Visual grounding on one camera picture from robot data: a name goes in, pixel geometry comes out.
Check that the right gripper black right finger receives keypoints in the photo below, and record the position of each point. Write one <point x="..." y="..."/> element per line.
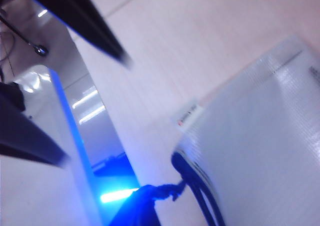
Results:
<point x="82" y="18"/>

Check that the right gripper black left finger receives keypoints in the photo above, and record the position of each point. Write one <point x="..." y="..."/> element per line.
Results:
<point x="22" y="135"/>

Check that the transparent file bag blue zipper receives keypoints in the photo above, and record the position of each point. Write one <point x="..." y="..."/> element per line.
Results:
<point x="250" y="135"/>

